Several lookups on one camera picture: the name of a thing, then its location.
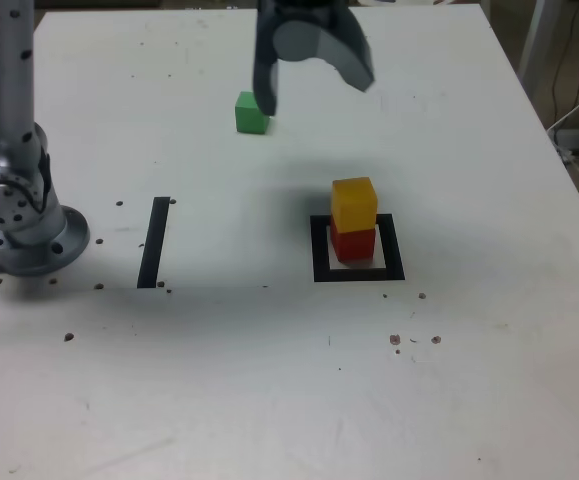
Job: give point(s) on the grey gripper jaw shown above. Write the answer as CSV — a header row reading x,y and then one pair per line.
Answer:
x,y
349,55
265,75

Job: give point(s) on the green cube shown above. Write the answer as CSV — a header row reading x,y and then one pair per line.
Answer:
x,y
246,120

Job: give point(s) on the yellow cube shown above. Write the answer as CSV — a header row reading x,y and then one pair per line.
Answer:
x,y
354,205

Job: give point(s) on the red cube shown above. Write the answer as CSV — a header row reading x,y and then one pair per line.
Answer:
x,y
351,245

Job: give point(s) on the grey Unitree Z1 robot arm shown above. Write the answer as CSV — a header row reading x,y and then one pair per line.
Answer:
x,y
9,100

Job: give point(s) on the black tape square outline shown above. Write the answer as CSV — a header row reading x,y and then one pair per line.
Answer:
x,y
394,250

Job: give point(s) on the black tape strip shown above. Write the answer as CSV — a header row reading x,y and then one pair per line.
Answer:
x,y
153,245

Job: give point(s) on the white frame leg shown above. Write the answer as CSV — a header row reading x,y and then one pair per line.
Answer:
x,y
531,40

